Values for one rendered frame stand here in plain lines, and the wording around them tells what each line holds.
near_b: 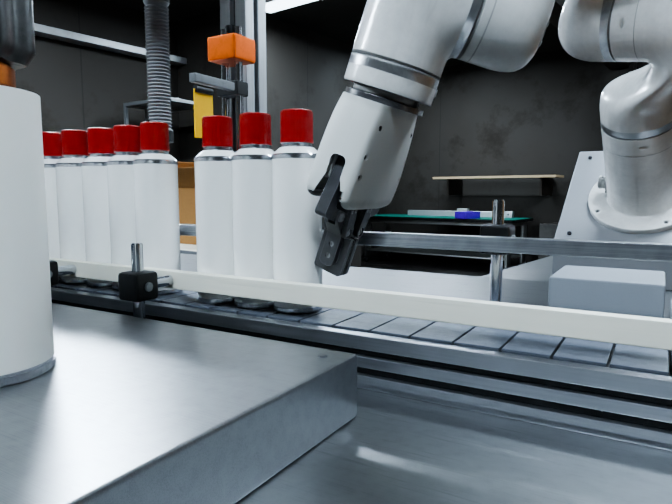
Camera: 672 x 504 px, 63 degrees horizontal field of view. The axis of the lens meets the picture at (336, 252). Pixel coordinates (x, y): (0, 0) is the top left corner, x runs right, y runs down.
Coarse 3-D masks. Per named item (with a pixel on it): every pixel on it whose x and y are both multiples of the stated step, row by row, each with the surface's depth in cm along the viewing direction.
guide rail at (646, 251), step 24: (360, 240) 57; (384, 240) 56; (408, 240) 54; (432, 240) 53; (456, 240) 52; (480, 240) 51; (504, 240) 50; (528, 240) 49; (552, 240) 48; (576, 240) 47; (600, 240) 47
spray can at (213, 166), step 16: (208, 128) 60; (224, 128) 60; (208, 144) 60; (224, 144) 60; (208, 160) 59; (224, 160) 59; (208, 176) 59; (224, 176) 60; (208, 192) 60; (224, 192) 60; (208, 208) 60; (224, 208) 60; (208, 224) 60; (224, 224) 60; (208, 240) 60; (224, 240) 60; (208, 256) 60; (224, 256) 60; (208, 272) 61; (224, 272) 61
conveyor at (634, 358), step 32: (64, 288) 72; (96, 288) 71; (288, 320) 54; (320, 320) 53; (352, 320) 53; (384, 320) 53; (416, 320) 53; (512, 352) 43; (544, 352) 43; (576, 352) 43; (608, 352) 43; (640, 352) 43
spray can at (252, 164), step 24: (240, 120) 58; (264, 120) 58; (240, 144) 58; (264, 144) 58; (240, 168) 57; (264, 168) 57; (240, 192) 57; (264, 192) 57; (240, 216) 58; (264, 216) 58; (240, 240) 58; (264, 240) 58; (240, 264) 58; (264, 264) 58
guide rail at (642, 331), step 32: (192, 288) 60; (224, 288) 58; (256, 288) 56; (288, 288) 54; (320, 288) 52; (352, 288) 51; (448, 320) 46; (480, 320) 44; (512, 320) 43; (544, 320) 42; (576, 320) 41; (608, 320) 39; (640, 320) 38
